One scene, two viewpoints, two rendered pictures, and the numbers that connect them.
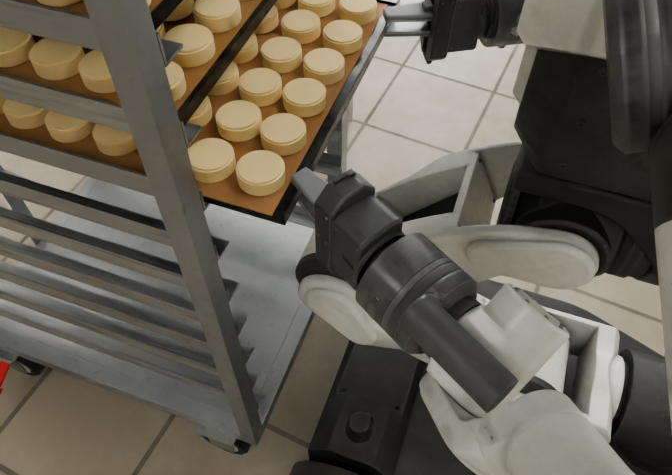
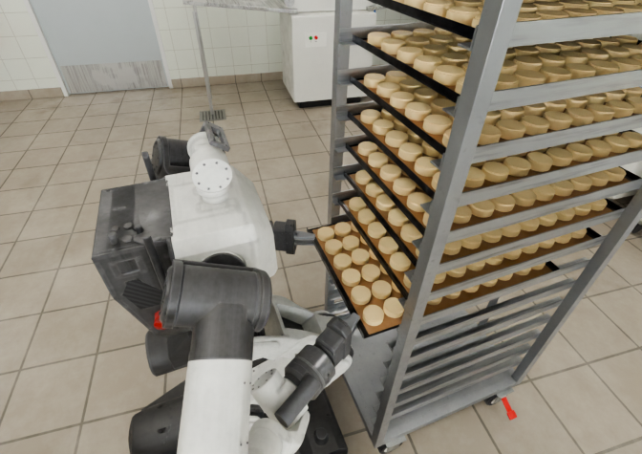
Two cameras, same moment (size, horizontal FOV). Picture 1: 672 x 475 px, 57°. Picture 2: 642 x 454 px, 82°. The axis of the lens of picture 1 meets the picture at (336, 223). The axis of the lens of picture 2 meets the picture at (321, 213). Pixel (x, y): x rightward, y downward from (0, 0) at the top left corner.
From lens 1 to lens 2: 1.17 m
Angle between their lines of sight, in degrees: 82
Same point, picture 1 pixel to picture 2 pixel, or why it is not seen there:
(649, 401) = (174, 402)
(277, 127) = (334, 243)
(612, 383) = not seen: hidden behind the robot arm
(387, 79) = not seen: outside the picture
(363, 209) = (282, 226)
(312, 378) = (334, 391)
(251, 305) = (375, 371)
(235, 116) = (351, 239)
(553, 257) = not seen: hidden behind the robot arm
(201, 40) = (362, 214)
